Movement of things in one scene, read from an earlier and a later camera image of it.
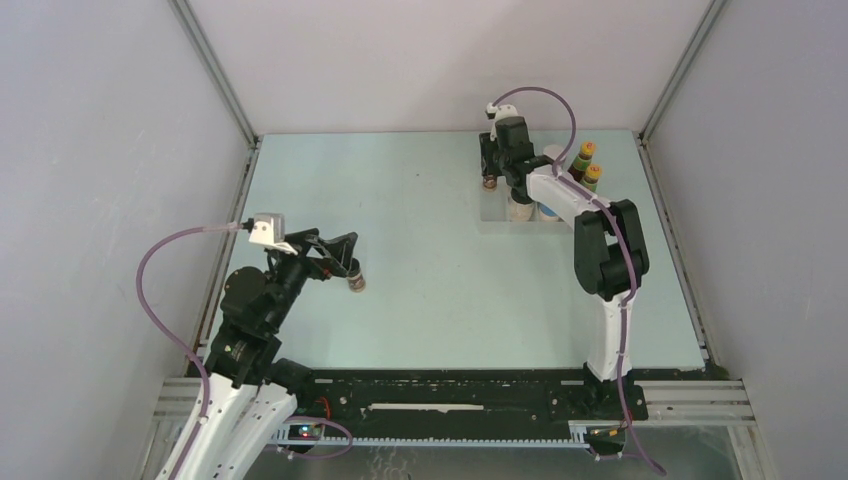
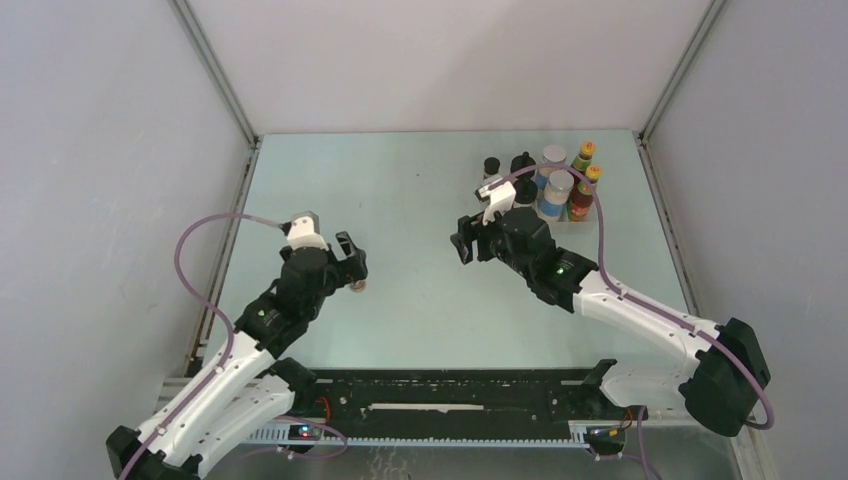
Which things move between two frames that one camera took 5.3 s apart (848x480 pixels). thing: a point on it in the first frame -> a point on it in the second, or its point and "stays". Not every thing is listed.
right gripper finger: (489, 155) -> (471, 226)
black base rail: (522, 407) stays
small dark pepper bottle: (356, 282) stays
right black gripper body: (504, 156) -> (490, 244)
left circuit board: (308, 432) stays
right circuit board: (606, 435) stays
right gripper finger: (519, 191) -> (461, 247)
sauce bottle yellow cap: (594, 171) stays
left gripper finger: (305, 238) -> (351, 277)
